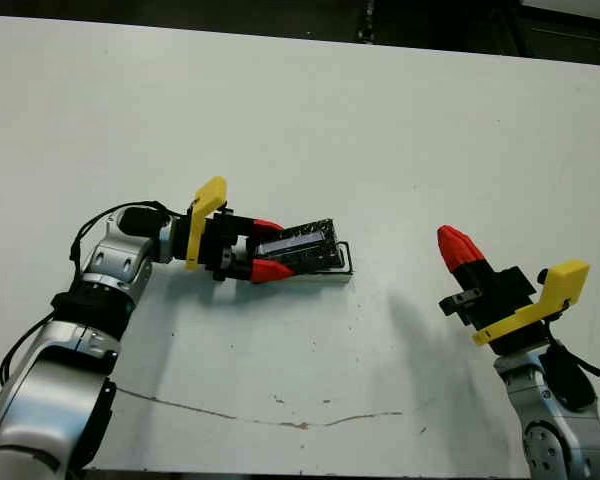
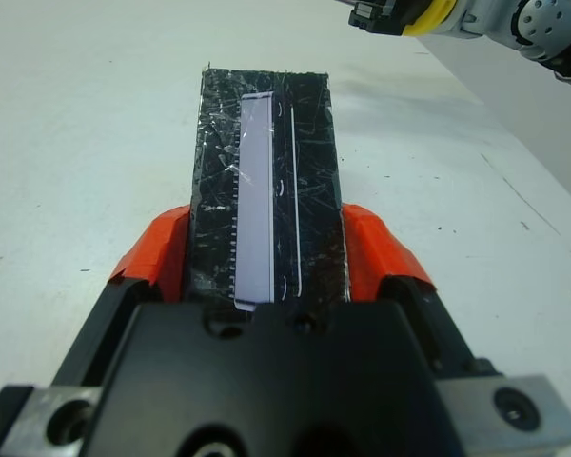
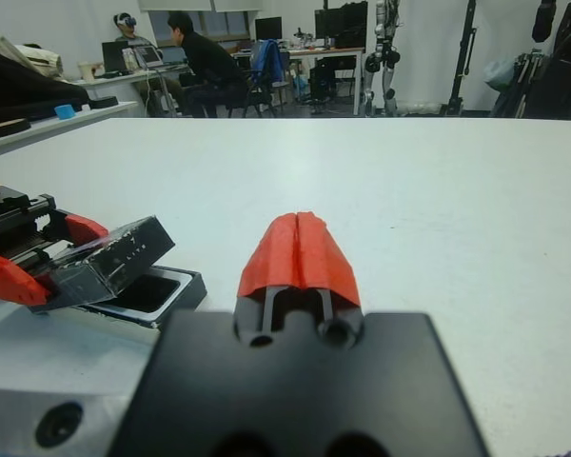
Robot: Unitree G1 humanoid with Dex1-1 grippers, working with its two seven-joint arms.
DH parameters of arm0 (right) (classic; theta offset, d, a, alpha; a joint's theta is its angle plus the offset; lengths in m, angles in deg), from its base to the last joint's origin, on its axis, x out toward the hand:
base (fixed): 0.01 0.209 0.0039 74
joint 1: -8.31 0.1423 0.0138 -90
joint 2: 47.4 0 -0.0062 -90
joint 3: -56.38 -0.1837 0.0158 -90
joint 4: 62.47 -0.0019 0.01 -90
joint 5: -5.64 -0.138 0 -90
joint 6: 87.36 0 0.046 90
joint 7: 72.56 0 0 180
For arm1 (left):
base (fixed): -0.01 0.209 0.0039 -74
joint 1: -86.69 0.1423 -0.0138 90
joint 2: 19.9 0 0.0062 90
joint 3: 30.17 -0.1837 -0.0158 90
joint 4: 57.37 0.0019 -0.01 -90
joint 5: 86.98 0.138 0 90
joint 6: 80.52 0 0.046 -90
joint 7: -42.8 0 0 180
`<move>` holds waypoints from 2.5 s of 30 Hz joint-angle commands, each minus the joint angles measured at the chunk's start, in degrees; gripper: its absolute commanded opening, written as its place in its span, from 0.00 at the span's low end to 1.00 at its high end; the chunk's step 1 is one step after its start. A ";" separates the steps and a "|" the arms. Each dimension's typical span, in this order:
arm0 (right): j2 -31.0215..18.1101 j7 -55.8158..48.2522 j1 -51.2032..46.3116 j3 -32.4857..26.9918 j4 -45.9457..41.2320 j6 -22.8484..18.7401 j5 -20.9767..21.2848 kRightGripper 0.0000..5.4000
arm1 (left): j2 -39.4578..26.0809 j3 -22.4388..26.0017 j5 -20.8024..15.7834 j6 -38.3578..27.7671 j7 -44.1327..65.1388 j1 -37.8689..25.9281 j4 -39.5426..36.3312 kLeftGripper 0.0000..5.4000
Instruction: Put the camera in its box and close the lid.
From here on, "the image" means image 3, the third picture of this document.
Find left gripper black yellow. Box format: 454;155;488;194
0;121;109;306

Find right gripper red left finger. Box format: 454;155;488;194
233;212;299;347

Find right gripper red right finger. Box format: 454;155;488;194
297;210;364;348

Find glossy black box lid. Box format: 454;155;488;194
28;214;176;315

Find white side table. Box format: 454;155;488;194
0;100;139;161

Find black disc wooden top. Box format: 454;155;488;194
0;118;32;140

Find black office chair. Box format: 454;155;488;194
242;47;294;118

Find black cloth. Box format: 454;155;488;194
0;45;90;124

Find black computer tower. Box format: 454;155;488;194
308;64;338;102

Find white desk with laptops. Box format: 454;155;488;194
83;64;191;118

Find beige cloth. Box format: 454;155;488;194
0;36;63;80

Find blue jacket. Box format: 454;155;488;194
249;39;291;83

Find white desk with monitors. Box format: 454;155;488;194
230;46;366;117

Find silver humanoid robot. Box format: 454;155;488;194
364;0;404;116

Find black laptop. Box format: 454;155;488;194
100;40;130;77

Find person in black sweater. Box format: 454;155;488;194
167;11;248;118

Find silver laptop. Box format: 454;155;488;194
133;45;166;68

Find small black monitor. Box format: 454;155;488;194
254;16;284;42

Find black tripod stand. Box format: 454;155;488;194
440;0;480;118

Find large black monitor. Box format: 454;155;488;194
313;2;368;49

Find person wearing VR headset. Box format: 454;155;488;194
112;11;148;49

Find teal plastic bag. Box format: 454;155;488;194
483;59;518;91

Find black equipment pile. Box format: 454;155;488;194
492;0;571;120

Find black hanging bag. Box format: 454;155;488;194
531;0;559;43

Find white camera box base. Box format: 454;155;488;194
90;266;207;328

